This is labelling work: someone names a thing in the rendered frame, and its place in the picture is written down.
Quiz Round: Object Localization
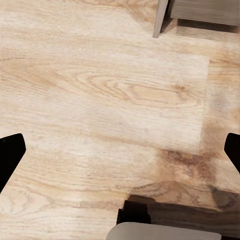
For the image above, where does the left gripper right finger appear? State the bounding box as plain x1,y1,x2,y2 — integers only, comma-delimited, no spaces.
224,132,240,173

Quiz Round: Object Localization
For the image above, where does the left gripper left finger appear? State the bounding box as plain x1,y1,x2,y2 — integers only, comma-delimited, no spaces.
0,133,26,193

